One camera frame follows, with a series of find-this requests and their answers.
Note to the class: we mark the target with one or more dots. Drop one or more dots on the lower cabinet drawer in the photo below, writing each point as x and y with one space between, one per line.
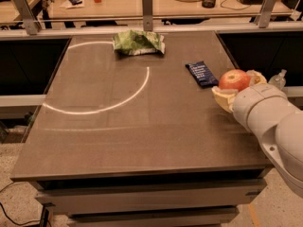
186 217

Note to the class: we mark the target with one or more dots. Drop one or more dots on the upper cabinet drawer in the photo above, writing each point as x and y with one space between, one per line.
150 196

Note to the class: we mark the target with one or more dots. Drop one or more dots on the blue rxbar wrapper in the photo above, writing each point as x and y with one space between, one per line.
202 74

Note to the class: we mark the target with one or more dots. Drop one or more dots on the metal rail bracket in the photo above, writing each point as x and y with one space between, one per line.
32 26
147 15
264 18

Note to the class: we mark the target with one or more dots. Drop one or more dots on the green chip bag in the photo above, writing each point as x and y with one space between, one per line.
135 42

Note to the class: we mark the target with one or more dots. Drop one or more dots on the left metal rail bracket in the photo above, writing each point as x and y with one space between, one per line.
32 26

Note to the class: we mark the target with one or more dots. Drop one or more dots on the right metal rail bracket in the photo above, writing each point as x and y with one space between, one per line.
264 18

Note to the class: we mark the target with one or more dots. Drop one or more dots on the middle metal rail bracket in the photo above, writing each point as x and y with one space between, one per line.
147 15

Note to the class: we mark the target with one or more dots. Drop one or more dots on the cabinet drawer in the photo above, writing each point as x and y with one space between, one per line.
186 217
150 196

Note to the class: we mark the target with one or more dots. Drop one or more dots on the red apple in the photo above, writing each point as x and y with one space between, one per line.
234 79

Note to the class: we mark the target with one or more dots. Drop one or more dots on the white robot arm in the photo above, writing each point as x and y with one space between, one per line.
261 106

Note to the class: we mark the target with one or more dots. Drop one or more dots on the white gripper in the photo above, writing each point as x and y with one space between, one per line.
254 102

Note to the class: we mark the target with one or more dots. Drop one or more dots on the black mesh pen holder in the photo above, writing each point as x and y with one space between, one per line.
209 4

